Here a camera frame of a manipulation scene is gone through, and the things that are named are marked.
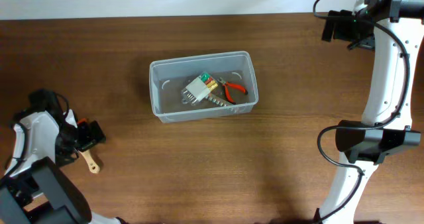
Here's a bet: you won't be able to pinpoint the clear plastic storage container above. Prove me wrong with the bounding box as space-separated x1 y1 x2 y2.
149 51 259 123

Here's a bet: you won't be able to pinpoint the clear box of coloured bits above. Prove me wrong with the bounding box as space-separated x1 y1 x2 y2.
181 72 219 106

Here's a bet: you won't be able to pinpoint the orange scraper with wooden handle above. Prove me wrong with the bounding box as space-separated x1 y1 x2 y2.
77 118 101 174

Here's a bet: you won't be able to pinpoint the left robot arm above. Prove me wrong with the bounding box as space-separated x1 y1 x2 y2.
1 89 124 224

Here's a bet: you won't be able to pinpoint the orange socket bit rail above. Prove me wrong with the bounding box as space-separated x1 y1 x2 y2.
207 93 233 107

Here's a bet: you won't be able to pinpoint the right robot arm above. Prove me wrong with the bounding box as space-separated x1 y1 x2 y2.
313 0 423 223

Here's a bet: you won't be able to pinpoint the red handled pliers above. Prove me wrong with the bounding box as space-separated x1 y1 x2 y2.
218 78 248 105

